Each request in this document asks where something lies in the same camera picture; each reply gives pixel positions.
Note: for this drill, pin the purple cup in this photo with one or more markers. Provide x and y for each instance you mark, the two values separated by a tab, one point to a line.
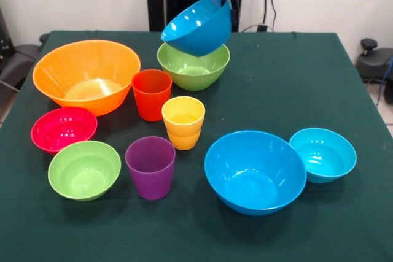
150	176

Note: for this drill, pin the dark grey pedestal foot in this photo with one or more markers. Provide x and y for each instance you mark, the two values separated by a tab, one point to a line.
373	62
18	59

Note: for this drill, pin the small light blue bowl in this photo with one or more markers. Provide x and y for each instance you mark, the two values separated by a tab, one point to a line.
322	151

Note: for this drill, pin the large green bowl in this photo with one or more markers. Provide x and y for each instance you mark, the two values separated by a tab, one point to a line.
193	81

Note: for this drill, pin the red cup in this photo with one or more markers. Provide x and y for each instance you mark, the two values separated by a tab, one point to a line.
151	99

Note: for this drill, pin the small pink bowl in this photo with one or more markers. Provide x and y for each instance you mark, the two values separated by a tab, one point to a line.
61	127

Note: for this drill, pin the small green bowl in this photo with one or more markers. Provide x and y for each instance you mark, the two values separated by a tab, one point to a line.
84	170

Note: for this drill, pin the large orange bowl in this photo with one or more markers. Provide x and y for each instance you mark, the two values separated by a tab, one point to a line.
61	68

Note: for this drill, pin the dark green tablecloth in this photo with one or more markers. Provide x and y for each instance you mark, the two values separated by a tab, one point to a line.
196	237

